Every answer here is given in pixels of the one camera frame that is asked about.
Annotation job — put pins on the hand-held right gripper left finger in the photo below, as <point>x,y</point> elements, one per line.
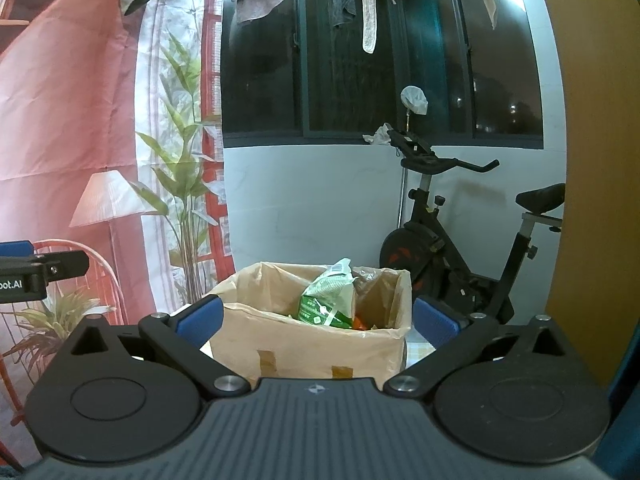
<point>200,320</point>

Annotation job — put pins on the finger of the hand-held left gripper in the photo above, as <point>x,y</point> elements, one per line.
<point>17,250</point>

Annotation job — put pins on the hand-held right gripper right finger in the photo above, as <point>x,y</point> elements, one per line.
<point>435,325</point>

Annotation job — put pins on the orange chip bag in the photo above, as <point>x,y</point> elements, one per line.
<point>361,322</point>

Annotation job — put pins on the plastic-lined cardboard box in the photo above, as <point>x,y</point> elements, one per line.
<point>300,345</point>

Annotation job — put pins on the pale green chip bag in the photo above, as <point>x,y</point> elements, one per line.
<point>320,305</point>

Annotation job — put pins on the black exercise bike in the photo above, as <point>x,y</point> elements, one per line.
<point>430,250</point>

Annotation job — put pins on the metal pole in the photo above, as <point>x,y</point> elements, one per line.
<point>403,195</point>

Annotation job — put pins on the white crumpled rag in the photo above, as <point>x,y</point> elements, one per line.
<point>380,134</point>

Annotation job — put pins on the white plastic bag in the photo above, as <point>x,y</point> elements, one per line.
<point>415,99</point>

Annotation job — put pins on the tan wooden panel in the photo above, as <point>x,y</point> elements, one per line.
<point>600,160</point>

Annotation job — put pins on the dark sliding window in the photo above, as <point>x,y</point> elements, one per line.
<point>340,60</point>

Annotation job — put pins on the printed wall backdrop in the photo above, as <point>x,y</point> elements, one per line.
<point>75,110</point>

